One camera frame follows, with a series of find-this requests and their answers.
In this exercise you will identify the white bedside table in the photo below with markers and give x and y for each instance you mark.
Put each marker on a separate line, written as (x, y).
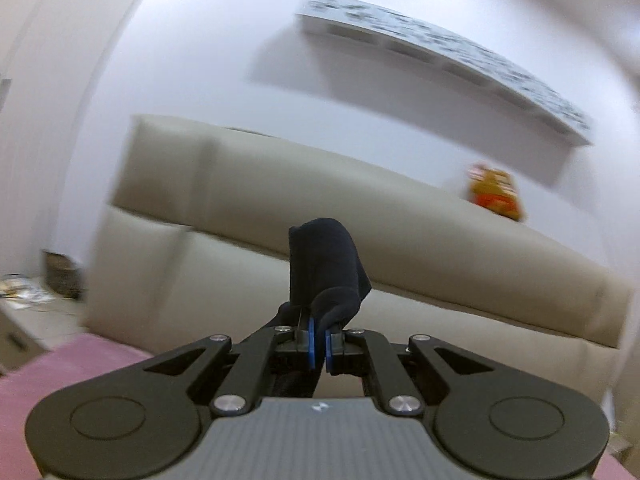
(29, 329)

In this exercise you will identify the dark navy garment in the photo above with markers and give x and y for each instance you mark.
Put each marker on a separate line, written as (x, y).
(327, 279)

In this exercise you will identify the beige leather headboard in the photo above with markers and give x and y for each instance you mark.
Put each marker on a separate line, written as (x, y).
(194, 241)

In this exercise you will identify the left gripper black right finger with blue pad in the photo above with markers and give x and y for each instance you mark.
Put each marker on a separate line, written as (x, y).
(483, 416)

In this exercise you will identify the pink quilted bedspread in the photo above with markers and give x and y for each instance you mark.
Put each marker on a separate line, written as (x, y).
(83, 358)

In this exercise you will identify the orange red plush toy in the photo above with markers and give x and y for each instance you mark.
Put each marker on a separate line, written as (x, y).
(493, 189)

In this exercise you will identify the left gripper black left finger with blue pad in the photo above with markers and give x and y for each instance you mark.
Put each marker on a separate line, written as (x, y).
(142, 419)

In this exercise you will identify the white patterned wall shelf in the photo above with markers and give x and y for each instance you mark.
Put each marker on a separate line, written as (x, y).
(428, 43)

